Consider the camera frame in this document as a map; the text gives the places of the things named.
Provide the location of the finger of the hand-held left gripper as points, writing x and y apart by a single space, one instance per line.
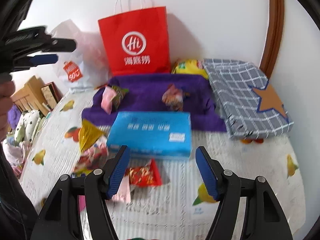
42 59
62 44

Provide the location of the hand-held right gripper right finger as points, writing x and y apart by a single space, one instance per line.
206 172

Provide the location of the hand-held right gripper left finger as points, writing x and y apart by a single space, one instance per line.
118 172

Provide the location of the small pink white snack packet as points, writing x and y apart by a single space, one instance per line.
123 192

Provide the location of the white red lychee snack packet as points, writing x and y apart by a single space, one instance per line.
92 155

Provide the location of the yellow fries snack packet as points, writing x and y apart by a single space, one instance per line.
87 135

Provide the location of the light pink snack packet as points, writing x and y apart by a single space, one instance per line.
108 100

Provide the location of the green snack packet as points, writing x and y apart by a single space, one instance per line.
120 93

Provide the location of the red striped snack packet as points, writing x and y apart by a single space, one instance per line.
173 97

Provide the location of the person's left hand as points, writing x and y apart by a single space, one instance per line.
5 105

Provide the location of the white plastic bag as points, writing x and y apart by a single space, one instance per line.
87 62

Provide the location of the patterned cardboard box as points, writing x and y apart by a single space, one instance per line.
50 95

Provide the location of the blue tissue box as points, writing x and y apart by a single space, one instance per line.
150 130

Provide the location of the purple cloth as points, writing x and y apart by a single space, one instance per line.
13 116

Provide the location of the white dotted cloth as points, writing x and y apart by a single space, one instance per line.
27 125

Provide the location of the red paper bag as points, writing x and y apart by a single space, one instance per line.
135 30

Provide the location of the purple towel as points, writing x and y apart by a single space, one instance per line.
147 92

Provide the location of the grey checked cloth with star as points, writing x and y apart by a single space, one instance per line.
237 92

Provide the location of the pink cloth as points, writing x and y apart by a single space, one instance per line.
12 152

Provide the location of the large yellow snack bag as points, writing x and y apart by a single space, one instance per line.
187 66

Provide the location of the brown wooden door frame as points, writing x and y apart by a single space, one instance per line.
272 30

